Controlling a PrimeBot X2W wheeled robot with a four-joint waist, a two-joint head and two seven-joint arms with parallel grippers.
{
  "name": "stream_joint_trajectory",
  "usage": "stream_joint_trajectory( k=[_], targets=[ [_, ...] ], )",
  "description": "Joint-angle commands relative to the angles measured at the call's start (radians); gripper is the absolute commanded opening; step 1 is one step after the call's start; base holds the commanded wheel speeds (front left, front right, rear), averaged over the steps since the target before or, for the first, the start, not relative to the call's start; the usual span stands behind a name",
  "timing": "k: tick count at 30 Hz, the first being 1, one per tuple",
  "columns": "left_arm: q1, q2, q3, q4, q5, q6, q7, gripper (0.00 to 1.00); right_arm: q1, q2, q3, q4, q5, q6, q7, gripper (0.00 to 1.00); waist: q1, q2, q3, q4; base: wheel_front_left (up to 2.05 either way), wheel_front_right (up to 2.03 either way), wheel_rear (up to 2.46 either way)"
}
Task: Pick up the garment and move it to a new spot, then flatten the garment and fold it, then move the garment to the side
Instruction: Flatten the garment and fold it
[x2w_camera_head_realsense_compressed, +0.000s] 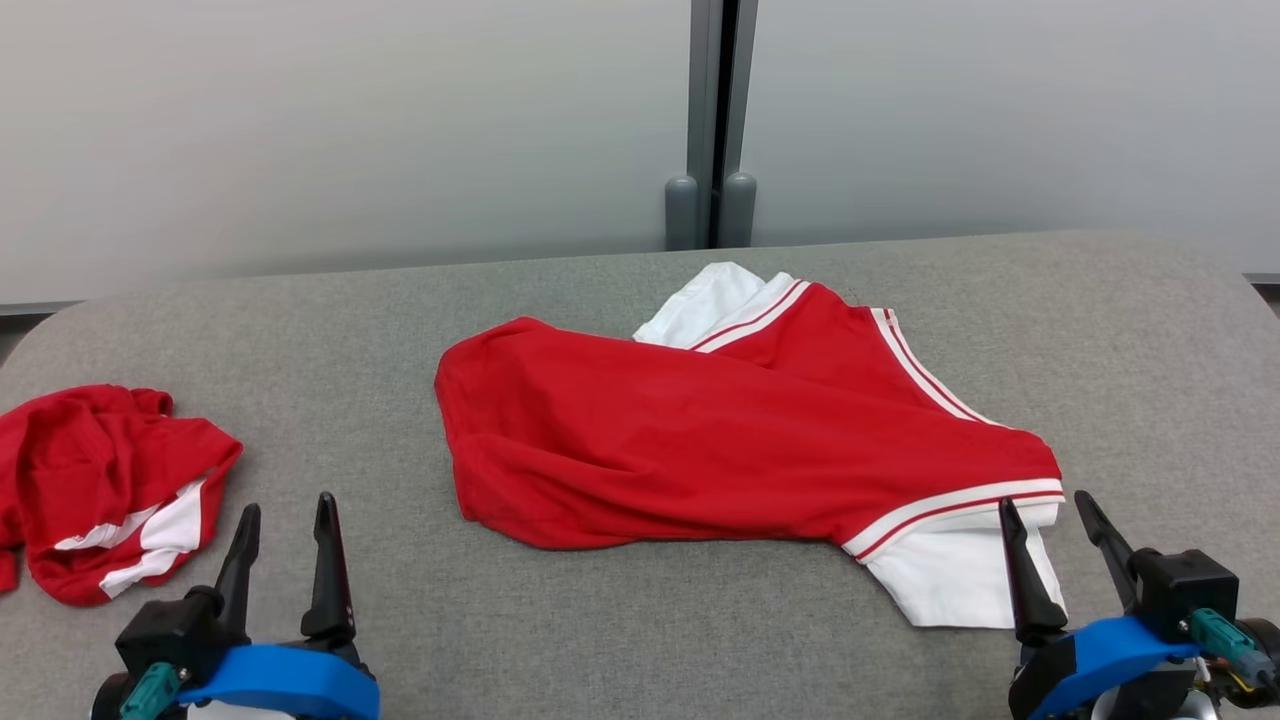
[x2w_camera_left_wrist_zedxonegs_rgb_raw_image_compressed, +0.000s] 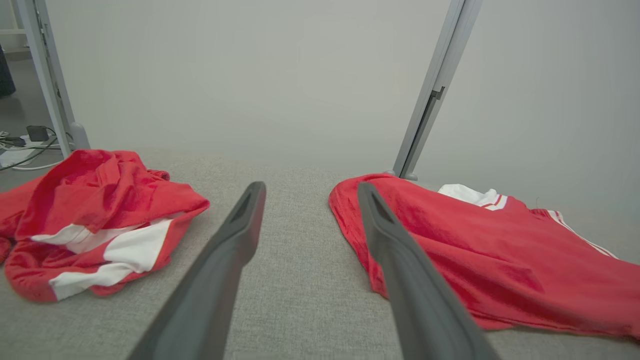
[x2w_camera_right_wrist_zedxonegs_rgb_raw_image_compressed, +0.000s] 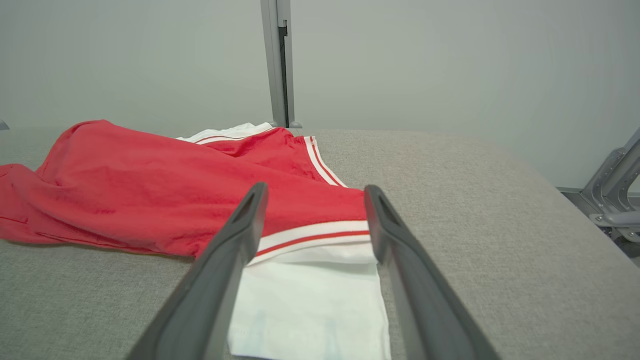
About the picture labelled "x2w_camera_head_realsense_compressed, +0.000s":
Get teal left camera connector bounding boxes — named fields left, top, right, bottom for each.
left=120, top=662, right=187, bottom=720

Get grey post with black slot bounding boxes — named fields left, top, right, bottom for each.
left=664, top=0, right=759, bottom=251

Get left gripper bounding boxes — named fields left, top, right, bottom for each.
left=90, top=491, right=357, bottom=720

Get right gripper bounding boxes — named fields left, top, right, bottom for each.
left=998, top=490, right=1217, bottom=720

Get red basketball jersey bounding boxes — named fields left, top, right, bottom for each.
left=434, top=262, right=1069, bottom=631

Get red shorts with white panels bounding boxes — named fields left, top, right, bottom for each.
left=0, top=385, right=244, bottom=608

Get teal camera connector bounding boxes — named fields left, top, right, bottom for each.
left=1188, top=607, right=1279, bottom=691
left=120, top=662, right=187, bottom=720

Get teal right camera connector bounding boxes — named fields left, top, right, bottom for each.
left=1188, top=607, right=1279, bottom=691

